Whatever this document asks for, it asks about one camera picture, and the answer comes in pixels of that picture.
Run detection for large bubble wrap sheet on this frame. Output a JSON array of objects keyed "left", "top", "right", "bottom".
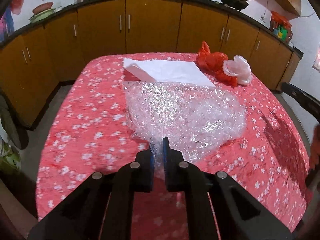
[{"left": 123, "top": 81, "right": 246, "bottom": 177}]

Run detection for red plastic bag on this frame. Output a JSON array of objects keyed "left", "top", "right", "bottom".
[{"left": 195, "top": 41, "right": 238, "bottom": 87}]

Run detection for white paper sheet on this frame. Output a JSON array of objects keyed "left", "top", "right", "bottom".
[{"left": 123, "top": 58, "right": 215, "bottom": 87}]

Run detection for orange kitchen base cabinets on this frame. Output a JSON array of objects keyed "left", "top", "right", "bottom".
[{"left": 1, "top": 0, "right": 302, "bottom": 129}]

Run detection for person's right hand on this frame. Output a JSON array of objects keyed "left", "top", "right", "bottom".
[{"left": 309, "top": 125, "right": 320, "bottom": 170}]

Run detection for pink floral window curtain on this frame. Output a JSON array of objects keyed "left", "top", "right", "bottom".
[{"left": 312, "top": 47, "right": 320, "bottom": 72}]

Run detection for red floral tablecloth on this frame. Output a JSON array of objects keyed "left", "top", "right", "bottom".
[{"left": 36, "top": 55, "right": 312, "bottom": 239}]

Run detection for clear white plastic bag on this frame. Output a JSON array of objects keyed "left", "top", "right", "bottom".
[{"left": 223, "top": 55, "right": 252, "bottom": 86}]

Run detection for red bag with containers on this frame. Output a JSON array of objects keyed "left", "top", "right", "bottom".
[{"left": 269, "top": 11, "right": 293, "bottom": 43}]

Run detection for pink blue hanging cloth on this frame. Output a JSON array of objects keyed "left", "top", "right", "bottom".
[{"left": 0, "top": 7, "right": 14, "bottom": 42}]

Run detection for stacked bowls on counter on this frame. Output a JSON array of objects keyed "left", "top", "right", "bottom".
[{"left": 29, "top": 2, "right": 55, "bottom": 23}]

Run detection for red bag hanging on wall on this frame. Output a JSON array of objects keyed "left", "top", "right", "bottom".
[{"left": 10, "top": 0, "right": 24, "bottom": 15}]

